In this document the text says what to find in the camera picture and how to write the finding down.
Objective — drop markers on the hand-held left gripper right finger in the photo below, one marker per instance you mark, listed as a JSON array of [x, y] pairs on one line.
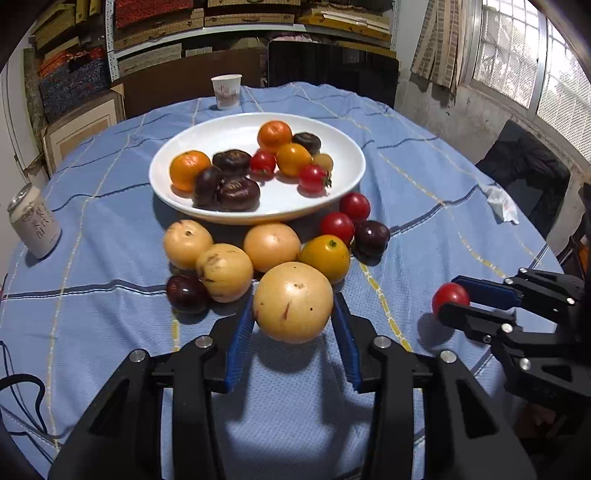
[[347, 344]]

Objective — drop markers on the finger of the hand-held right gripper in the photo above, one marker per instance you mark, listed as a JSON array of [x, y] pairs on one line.
[[475, 321], [489, 293]]

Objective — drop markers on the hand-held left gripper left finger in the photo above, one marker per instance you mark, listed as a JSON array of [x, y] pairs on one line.
[[240, 344]]

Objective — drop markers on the red cherry tomato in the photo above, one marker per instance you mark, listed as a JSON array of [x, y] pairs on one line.
[[337, 226], [450, 295], [354, 206], [313, 177], [263, 162]]

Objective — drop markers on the pale yellow round fruit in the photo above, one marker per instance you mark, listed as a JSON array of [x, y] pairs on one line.
[[293, 302], [225, 272], [271, 246], [188, 243]]

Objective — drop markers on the dark purple tomato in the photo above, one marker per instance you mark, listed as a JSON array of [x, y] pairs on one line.
[[371, 237], [307, 142], [205, 184], [232, 160], [238, 194], [187, 293]]

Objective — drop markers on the yellow orange tomato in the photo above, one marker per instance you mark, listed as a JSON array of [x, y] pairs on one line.
[[325, 257], [293, 159]]

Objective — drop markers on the white round plate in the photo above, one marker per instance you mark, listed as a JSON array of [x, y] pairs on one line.
[[286, 201]]

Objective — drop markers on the orange mandarin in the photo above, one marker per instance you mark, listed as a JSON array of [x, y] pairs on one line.
[[190, 170], [274, 135]]

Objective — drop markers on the small tan round fruit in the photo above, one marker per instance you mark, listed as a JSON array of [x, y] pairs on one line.
[[323, 161]]

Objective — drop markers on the crumpled white tissue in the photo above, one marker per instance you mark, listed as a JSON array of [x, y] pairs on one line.
[[501, 205]]

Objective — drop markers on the black clothing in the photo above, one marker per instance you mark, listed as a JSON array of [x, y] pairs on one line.
[[535, 170]]

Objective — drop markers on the blue striped tablecloth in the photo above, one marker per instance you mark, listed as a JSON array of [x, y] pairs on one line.
[[115, 230]]

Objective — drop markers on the white beverage can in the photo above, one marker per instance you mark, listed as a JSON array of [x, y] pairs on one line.
[[37, 224]]

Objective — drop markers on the window with metal grille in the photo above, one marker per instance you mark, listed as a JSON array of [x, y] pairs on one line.
[[521, 55]]

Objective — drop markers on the white paper cup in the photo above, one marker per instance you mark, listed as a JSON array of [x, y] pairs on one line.
[[226, 92]]

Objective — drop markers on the beige checked curtain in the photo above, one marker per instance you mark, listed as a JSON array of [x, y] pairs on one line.
[[438, 41]]

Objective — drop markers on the brown board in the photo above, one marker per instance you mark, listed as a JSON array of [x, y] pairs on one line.
[[184, 78]]

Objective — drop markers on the black flat panel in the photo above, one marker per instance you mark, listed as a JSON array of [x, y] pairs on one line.
[[332, 69]]

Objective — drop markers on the white metal shelf rack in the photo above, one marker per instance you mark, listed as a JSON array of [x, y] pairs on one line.
[[110, 46]]

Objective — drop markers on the pale wooden picture frame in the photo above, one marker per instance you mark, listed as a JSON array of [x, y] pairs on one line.
[[55, 138]]

